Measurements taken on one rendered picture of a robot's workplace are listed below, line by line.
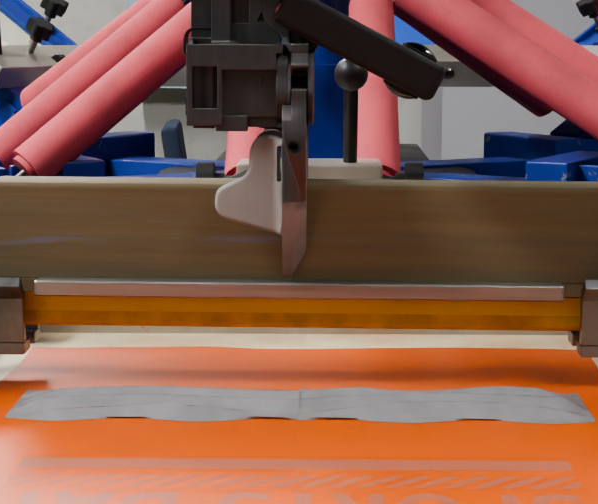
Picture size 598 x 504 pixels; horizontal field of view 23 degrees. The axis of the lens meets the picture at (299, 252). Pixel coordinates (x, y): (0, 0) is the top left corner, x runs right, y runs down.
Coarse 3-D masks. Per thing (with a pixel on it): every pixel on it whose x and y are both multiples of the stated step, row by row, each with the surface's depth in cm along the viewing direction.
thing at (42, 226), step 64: (0, 192) 96; (64, 192) 96; (128, 192) 96; (192, 192) 95; (320, 192) 95; (384, 192) 95; (448, 192) 95; (512, 192) 95; (576, 192) 95; (0, 256) 96; (64, 256) 96; (128, 256) 96; (192, 256) 96; (256, 256) 96; (320, 256) 96; (384, 256) 96; (448, 256) 96; (512, 256) 96; (576, 256) 96
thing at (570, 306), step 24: (264, 312) 98; (288, 312) 98; (312, 312) 98; (336, 312) 98; (360, 312) 97; (384, 312) 97; (408, 312) 97; (432, 312) 97; (456, 312) 97; (480, 312) 97; (504, 312) 97; (528, 312) 97; (552, 312) 97; (576, 312) 97
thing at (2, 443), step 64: (0, 384) 97; (64, 384) 97; (128, 384) 97; (192, 384) 97; (256, 384) 97; (0, 448) 82; (64, 448) 82; (128, 448) 82; (192, 448) 82; (256, 448) 82
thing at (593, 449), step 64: (320, 384) 97; (384, 384) 97; (448, 384) 97; (512, 384) 97; (576, 384) 97; (320, 448) 82; (384, 448) 82; (448, 448) 82; (512, 448) 82; (576, 448) 82
